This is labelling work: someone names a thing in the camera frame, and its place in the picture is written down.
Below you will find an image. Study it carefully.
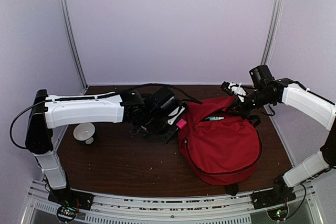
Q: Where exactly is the red backpack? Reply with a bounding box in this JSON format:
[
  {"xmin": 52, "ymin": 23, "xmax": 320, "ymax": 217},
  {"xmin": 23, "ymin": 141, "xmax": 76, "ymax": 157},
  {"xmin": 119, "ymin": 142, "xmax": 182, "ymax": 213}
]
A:
[{"xmin": 178, "ymin": 97, "xmax": 263, "ymax": 196}]

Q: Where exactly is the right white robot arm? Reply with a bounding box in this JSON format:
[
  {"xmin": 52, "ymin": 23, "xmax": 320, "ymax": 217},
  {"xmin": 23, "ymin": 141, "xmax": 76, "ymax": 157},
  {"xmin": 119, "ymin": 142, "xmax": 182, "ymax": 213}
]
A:
[{"xmin": 228, "ymin": 65, "xmax": 335, "ymax": 204}]

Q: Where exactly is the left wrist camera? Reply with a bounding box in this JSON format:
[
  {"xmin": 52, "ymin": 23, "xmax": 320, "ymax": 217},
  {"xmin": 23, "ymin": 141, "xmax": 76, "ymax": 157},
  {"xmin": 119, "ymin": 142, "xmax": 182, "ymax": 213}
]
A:
[{"xmin": 166, "ymin": 103, "xmax": 187, "ymax": 126}]

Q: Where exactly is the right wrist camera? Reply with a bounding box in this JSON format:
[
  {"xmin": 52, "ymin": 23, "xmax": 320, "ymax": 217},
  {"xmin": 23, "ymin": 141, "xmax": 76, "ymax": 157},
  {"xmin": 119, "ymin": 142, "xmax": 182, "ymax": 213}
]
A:
[{"xmin": 220, "ymin": 81, "xmax": 247, "ymax": 102}]

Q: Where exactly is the pink black highlighter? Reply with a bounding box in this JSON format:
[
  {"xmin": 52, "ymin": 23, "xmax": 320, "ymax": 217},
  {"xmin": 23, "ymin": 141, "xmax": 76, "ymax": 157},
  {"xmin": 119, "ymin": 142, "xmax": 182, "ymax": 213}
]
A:
[{"xmin": 176, "ymin": 119, "xmax": 186, "ymax": 129}]

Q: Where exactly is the left aluminium frame post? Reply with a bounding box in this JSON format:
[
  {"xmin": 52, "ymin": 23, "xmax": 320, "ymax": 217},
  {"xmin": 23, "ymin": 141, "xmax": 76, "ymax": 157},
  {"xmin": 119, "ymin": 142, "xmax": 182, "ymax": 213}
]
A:
[{"xmin": 60, "ymin": 0, "xmax": 88, "ymax": 90}]

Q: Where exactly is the right aluminium frame post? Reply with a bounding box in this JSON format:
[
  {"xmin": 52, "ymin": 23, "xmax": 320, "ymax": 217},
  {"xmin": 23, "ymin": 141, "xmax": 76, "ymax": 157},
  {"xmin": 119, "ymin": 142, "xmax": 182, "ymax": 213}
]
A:
[{"xmin": 259, "ymin": 0, "xmax": 284, "ymax": 65}]

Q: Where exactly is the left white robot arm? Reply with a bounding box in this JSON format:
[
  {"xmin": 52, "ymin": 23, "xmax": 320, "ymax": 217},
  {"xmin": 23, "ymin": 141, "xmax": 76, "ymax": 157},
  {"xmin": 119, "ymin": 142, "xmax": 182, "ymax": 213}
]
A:
[{"xmin": 9, "ymin": 83, "xmax": 187, "ymax": 205}]

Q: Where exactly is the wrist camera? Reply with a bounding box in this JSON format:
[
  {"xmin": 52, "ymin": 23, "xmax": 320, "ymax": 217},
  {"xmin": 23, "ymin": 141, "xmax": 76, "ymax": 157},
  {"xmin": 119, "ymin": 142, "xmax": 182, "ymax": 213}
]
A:
[
  {"xmin": 166, "ymin": 103, "xmax": 187, "ymax": 126},
  {"xmin": 220, "ymin": 81, "xmax": 247, "ymax": 102}
]

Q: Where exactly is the white and black bowl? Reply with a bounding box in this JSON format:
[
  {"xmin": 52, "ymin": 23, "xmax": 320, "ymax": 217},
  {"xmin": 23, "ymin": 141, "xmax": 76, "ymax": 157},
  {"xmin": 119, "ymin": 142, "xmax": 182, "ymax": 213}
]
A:
[{"xmin": 73, "ymin": 123, "xmax": 96, "ymax": 145}]

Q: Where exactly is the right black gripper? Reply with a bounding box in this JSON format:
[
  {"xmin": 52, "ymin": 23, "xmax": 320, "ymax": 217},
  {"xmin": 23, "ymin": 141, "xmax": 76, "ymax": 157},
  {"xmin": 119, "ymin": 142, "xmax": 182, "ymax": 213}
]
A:
[{"xmin": 225, "ymin": 88, "xmax": 274, "ymax": 120}]

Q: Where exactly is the aluminium frame post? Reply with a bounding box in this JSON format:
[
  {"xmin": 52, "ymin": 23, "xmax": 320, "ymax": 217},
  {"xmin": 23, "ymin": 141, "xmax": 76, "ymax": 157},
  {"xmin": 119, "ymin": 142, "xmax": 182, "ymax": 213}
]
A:
[
  {"xmin": 60, "ymin": 0, "xmax": 88, "ymax": 90},
  {"xmin": 259, "ymin": 0, "xmax": 284, "ymax": 65}
]

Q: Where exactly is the front aluminium rail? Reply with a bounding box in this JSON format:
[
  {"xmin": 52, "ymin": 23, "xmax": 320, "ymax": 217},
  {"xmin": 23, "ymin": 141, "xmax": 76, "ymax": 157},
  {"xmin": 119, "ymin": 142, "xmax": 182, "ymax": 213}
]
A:
[{"xmin": 22, "ymin": 176, "xmax": 323, "ymax": 224}]

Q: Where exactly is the white glue stick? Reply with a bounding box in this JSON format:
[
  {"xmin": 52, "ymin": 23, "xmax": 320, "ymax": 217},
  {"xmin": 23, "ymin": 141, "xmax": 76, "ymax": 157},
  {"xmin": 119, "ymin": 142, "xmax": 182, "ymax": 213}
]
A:
[{"xmin": 204, "ymin": 116, "xmax": 225, "ymax": 121}]

